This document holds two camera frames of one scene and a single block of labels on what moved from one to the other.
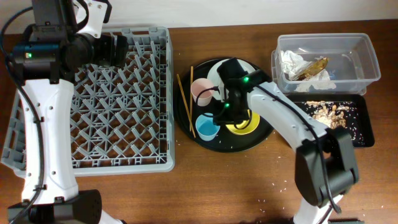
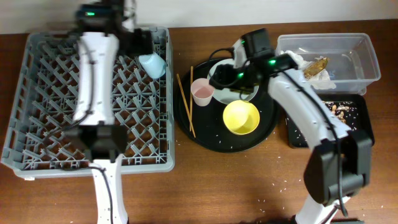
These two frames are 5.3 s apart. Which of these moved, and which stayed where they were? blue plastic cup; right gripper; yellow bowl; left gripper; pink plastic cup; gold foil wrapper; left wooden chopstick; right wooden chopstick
Moved: right gripper; blue plastic cup; left gripper
Stayed: gold foil wrapper; left wooden chopstick; right wooden chopstick; yellow bowl; pink plastic cup
